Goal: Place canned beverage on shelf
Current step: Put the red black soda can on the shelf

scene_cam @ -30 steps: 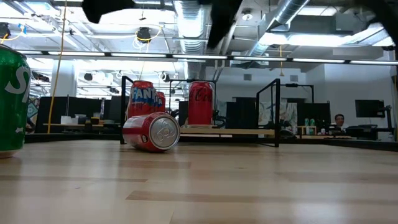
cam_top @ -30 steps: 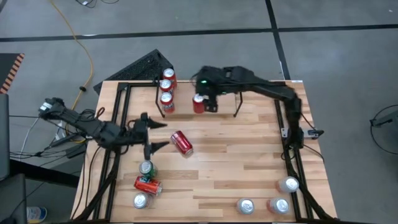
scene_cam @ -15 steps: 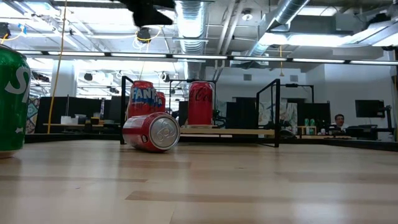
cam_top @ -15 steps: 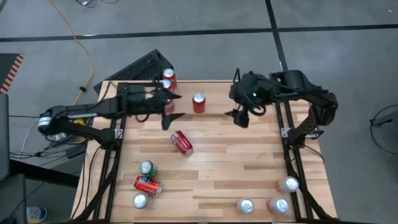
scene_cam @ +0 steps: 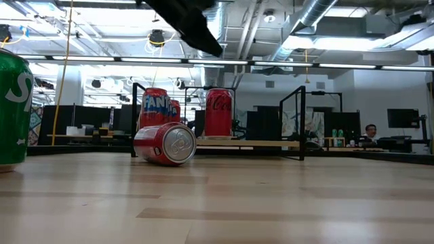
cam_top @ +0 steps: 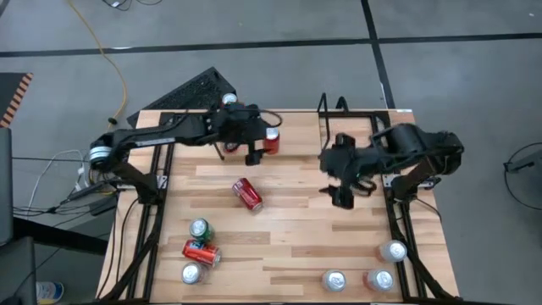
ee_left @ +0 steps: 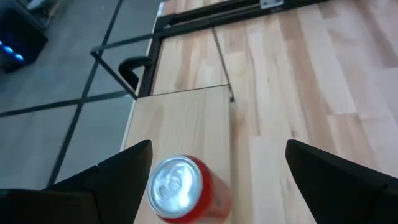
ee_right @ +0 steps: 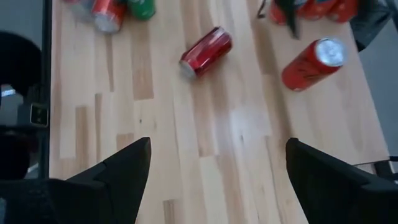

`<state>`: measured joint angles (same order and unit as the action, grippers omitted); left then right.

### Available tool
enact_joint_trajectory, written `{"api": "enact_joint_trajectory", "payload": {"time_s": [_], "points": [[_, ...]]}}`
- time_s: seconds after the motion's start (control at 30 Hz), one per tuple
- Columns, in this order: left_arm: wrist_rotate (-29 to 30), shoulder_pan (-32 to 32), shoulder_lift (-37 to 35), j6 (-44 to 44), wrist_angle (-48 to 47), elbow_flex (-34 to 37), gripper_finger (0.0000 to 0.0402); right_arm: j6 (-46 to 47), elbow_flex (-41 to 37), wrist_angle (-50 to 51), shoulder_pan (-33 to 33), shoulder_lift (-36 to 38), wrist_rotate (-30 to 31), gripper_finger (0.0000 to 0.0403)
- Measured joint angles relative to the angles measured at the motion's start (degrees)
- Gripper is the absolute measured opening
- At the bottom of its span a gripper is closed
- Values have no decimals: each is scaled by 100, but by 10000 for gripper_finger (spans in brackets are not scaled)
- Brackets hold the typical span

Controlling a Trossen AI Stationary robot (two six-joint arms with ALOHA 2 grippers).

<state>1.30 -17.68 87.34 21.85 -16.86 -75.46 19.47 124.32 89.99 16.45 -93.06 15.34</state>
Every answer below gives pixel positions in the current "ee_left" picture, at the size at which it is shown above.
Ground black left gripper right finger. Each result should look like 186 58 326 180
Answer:
285 139 398 224

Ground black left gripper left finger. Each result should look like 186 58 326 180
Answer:
0 139 154 224

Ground orange Fanta can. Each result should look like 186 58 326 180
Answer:
146 154 233 224

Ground black table clamp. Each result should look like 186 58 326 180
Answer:
118 55 154 91

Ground black computer tower, glowing lights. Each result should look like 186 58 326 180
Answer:
0 7 49 74

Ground silver mounting plate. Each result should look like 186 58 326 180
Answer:
259 0 285 9

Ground black aluminium table frame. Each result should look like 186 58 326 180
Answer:
136 0 330 97

